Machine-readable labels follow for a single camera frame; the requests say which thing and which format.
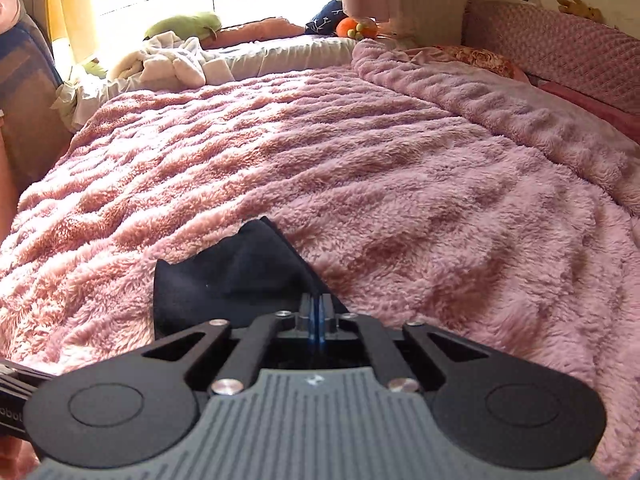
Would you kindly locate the grey white mattress sheet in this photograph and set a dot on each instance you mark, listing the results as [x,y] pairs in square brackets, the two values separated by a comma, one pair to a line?
[290,55]

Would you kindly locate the yellow curtain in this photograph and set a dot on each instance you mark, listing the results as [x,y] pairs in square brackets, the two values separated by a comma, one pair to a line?
[70,5]

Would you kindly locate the brown plush toy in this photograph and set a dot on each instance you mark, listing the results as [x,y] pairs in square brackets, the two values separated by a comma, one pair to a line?
[580,9]

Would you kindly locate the black sock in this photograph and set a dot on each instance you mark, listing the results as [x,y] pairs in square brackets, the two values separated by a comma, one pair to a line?
[240,280]

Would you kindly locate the white plush toy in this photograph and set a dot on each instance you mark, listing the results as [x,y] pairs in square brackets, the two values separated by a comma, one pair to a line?
[531,1]

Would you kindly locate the pale pink fluffy blanket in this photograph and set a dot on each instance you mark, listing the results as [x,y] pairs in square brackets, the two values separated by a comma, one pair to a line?
[500,105]

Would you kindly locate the blue grey chair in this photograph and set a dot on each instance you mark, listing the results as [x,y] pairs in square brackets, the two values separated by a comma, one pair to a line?
[25,85]

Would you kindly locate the pink quilted headboard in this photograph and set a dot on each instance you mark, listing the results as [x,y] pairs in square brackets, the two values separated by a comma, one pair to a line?
[550,45]

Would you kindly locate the navy patterned pillow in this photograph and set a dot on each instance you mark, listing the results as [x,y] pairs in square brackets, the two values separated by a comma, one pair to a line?
[325,19]

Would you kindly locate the pink bed sheet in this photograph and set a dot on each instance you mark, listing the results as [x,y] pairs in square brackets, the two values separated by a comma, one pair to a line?
[600,110]

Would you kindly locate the floral pillow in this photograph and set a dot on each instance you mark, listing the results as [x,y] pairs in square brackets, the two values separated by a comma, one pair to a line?
[480,57]

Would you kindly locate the white clothes pile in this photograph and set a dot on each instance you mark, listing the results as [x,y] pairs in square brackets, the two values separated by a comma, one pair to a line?
[167,60]

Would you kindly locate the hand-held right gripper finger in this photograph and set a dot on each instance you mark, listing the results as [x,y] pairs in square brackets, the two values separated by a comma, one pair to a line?
[322,325]
[313,325]

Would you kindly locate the pink plush pillow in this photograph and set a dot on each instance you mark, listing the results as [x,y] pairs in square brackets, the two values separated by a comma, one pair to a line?
[255,32]

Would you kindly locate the green plush toy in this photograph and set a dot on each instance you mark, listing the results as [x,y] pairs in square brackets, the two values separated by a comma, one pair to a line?
[182,25]

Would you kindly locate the orange plush toy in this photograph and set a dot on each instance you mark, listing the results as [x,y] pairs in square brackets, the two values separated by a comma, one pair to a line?
[350,29]

